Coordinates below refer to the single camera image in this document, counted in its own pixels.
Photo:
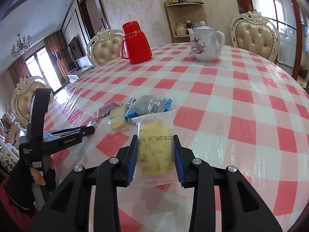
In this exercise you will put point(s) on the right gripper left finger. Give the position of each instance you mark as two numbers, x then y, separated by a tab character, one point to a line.
68	208

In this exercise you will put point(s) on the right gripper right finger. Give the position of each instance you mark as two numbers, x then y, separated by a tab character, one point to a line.
242	208

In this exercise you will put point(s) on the clear packet yellow cookie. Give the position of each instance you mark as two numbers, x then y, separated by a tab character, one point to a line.
155	152

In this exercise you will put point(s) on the grey printed snack packet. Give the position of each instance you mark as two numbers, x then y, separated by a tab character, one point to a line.
148	104

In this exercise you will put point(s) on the left gloved hand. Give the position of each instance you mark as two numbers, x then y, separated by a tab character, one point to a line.
20	181

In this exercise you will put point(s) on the cream tufted chair left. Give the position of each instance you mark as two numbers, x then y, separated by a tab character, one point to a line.
22	97

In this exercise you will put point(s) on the cream tufted chair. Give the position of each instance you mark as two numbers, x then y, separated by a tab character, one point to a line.
105	46
22	97
254	32

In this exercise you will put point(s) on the purple snack packet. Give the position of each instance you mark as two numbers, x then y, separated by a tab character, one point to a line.
106	109

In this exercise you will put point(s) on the yellow cake packet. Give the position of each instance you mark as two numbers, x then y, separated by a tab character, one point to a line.
117	120

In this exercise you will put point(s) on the red white checkered tablecloth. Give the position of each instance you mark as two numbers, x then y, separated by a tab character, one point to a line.
240	110

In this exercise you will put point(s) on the chandelier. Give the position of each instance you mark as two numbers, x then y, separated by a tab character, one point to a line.
22	45

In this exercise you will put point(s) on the cream tufted chair middle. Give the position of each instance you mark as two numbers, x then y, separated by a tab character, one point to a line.
105	46

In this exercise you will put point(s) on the red thermos jug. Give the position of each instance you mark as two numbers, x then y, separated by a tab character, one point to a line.
135	46

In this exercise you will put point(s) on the white floral teapot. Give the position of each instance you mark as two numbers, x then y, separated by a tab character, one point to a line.
206	43

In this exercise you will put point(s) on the cream tufted chair far right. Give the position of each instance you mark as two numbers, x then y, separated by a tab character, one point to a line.
254	32

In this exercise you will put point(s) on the wooden corner shelf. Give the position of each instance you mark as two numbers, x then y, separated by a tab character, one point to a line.
180	13

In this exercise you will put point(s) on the wall television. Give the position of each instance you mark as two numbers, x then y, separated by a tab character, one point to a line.
75	49

